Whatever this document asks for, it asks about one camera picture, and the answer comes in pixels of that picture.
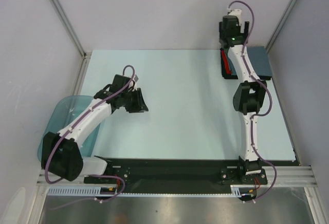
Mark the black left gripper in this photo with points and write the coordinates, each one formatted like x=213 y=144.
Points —
x=140 y=106

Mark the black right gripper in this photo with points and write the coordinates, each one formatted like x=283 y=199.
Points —
x=245 y=31

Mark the grey t shirt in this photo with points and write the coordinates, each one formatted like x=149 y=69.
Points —
x=260 y=62

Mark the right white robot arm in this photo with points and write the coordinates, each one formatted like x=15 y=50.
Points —
x=249 y=96

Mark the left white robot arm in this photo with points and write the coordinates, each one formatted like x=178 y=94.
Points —
x=61 y=151

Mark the red folded t shirt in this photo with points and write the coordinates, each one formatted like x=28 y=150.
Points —
x=226 y=63

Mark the teal transparent plastic bin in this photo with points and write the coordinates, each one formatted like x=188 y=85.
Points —
x=65 y=112

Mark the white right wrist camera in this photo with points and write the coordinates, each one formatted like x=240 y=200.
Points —
x=234 y=12

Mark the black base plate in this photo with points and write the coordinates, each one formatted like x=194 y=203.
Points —
x=164 y=162

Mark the right aluminium frame post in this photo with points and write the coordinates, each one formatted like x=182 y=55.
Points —
x=283 y=19

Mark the aluminium frame post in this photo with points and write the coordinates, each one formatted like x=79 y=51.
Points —
x=68 y=26
x=283 y=19

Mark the white slotted cable duct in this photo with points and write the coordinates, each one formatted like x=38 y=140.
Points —
x=109 y=191

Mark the left aluminium frame post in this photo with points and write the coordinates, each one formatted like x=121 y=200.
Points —
x=68 y=26

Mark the aluminium front rail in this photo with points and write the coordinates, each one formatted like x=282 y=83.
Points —
x=290 y=177

